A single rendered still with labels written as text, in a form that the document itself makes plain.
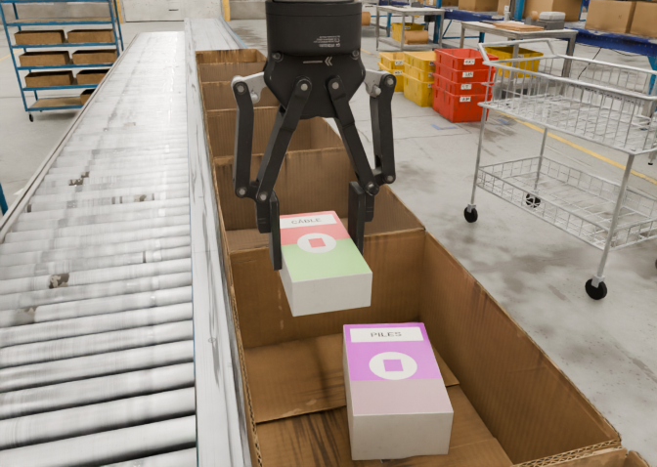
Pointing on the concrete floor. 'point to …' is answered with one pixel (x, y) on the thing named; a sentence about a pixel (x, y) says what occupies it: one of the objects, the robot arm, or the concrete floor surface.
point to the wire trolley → (596, 289)
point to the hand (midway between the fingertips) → (315, 232)
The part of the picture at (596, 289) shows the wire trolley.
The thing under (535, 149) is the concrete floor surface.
